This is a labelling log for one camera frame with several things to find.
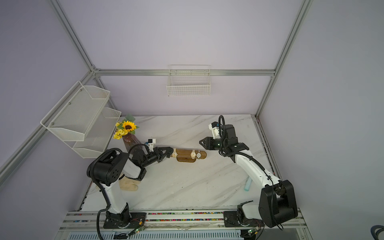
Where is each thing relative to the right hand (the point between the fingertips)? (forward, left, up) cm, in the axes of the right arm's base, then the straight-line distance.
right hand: (203, 144), depth 82 cm
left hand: (+2, +20, -8) cm, 21 cm away
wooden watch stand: (-2, +12, -9) cm, 15 cm away
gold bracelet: (-1, +17, -9) cm, 19 cm away
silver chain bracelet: (-2, +2, -9) cm, 10 cm away
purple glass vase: (+6, +44, -3) cm, 45 cm away
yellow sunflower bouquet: (+10, +43, +6) cm, 45 cm away
